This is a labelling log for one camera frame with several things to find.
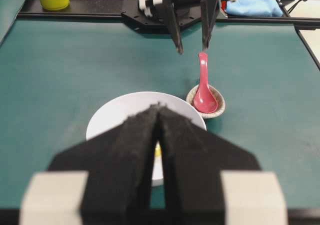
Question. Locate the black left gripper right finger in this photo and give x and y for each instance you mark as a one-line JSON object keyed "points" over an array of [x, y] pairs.
{"points": [[210, 181]]}

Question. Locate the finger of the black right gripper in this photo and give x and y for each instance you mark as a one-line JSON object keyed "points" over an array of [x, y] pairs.
{"points": [[209, 13], [166, 12]]}

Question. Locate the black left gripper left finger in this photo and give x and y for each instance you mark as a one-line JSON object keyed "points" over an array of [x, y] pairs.
{"points": [[60, 196]]}

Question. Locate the yellow hexagonal prism block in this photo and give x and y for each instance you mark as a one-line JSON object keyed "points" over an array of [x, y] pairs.
{"points": [[158, 151]]}

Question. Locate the pink plastic spoon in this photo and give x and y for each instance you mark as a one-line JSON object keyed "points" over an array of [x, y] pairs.
{"points": [[204, 101]]}

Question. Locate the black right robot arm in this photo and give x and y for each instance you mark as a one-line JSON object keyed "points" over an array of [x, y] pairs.
{"points": [[186, 16]]}

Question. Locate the white round bowl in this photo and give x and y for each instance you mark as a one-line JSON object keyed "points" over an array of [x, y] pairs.
{"points": [[122, 158]]}

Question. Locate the blue cloth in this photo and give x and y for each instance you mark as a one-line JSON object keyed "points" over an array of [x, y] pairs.
{"points": [[253, 8]]}

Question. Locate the small crackle-glaze ceramic dish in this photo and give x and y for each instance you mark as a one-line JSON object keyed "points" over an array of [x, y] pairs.
{"points": [[218, 96]]}

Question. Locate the black aluminium frame rail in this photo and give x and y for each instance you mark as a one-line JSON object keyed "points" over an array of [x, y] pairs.
{"points": [[109, 10]]}

